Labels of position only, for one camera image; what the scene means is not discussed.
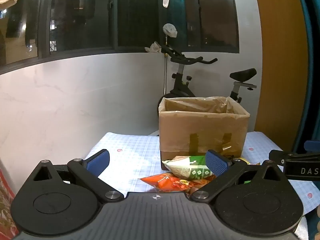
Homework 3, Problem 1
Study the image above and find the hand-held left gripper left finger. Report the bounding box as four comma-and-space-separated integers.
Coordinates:
26, 149, 125, 203

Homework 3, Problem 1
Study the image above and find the white cloth on handlebar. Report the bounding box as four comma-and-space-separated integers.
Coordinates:
144, 41, 163, 54

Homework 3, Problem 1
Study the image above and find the checkered table cloth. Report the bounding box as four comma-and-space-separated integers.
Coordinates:
84, 131, 320, 217

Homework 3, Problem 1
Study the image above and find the dark framed window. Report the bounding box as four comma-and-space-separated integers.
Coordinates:
0, 0, 240, 74

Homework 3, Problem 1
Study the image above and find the orange snack packet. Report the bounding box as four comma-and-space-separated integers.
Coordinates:
138, 172, 217, 193

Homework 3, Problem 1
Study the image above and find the thin metal pole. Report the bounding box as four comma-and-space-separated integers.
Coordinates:
164, 36, 167, 96

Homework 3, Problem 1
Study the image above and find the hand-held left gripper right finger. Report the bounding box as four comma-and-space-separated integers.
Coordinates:
191, 149, 288, 203

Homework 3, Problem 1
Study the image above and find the white bag on pole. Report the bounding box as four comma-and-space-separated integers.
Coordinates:
162, 23, 178, 37

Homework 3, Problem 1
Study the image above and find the red patterned cloth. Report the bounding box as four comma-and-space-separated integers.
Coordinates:
0, 169, 19, 238

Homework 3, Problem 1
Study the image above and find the teal hanging cloth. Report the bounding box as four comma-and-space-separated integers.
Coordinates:
170, 0, 198, 48

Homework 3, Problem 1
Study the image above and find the green snack packet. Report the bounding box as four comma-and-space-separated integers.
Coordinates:
162, 155, 217, 180

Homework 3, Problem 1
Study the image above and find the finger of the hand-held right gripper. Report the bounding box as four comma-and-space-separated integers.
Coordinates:
304, 141, 320, 153
269, 150, 320, 165

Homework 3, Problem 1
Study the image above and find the black exercise bike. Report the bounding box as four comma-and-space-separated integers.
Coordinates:
157, 44, 257, 117

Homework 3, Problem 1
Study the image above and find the wooden door panel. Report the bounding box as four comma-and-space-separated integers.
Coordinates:
252, 0, 309, 148

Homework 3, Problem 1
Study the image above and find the lined cardboard box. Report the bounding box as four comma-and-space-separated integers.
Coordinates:
158, 96, 250, 159

